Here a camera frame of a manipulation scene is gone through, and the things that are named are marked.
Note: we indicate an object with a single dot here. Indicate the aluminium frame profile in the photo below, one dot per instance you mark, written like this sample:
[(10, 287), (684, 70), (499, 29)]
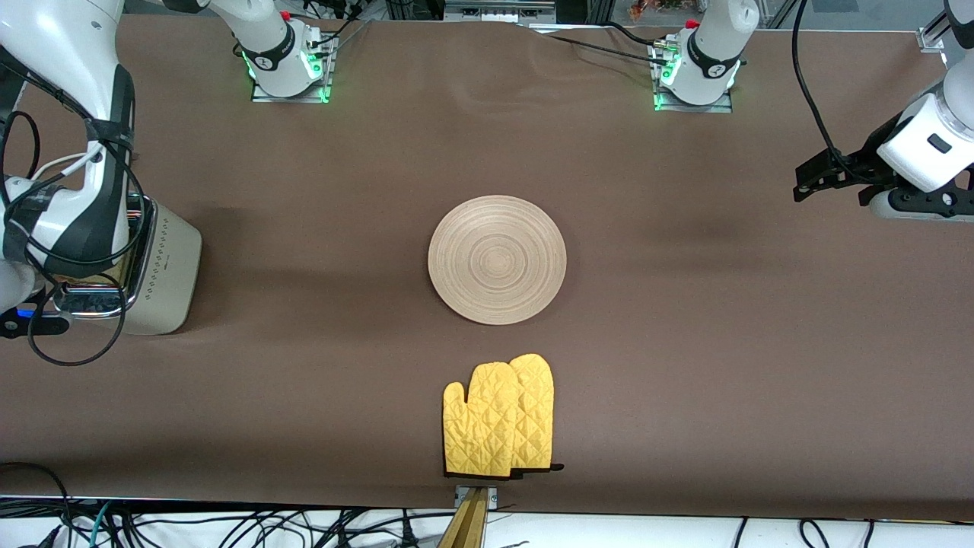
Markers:
[(930, 36)]

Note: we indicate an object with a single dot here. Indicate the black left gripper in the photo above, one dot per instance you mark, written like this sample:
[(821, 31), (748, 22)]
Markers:
[(872, 154)]

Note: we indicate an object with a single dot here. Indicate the small metal bracket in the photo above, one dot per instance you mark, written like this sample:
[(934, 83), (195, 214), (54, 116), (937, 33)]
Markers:
[(491, 496)]

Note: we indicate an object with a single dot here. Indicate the yellow quilted oven mitt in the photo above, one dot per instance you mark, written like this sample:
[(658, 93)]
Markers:
[(479, 426), (536, 411)]

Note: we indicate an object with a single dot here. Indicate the wooden beam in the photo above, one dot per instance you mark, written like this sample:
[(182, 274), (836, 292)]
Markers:
[(466, 525)]

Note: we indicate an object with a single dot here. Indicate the round wooden plate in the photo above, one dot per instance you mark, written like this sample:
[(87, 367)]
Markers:
[(498, 259)]

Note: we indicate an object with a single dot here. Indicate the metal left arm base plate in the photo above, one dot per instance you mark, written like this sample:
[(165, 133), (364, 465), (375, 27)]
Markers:
[(719, 108)]

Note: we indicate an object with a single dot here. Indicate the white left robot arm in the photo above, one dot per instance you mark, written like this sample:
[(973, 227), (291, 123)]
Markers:
[(711, 46)]

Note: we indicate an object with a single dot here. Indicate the cream and chrome toaster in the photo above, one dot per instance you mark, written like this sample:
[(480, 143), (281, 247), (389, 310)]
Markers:
[(171, 266)]

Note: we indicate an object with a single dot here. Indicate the grey power strip box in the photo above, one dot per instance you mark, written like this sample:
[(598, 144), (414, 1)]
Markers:
[(498, 11)]

